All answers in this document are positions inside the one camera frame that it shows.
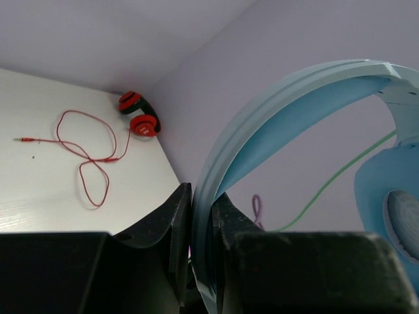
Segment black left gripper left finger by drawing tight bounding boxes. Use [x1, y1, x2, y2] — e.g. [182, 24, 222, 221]
[1, 183, 192, 313]

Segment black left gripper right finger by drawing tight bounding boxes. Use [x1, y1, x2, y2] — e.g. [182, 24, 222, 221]
[211, 195, 418, 313]

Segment green headphone cable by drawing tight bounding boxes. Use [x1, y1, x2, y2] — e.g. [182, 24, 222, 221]
[268, 129, 397, 233]

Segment light blue headphones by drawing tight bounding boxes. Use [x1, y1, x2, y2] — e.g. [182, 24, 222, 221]
[191, 60, 418, 313]

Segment red black headphones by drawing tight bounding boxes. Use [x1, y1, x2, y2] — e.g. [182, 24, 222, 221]
[118, 91, 161, 137]

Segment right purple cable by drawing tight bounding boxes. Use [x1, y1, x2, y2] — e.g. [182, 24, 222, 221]
[251, 194, 264, 230]

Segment red headphone cable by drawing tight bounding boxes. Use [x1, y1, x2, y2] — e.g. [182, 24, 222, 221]
[13, 110, 132, 208]

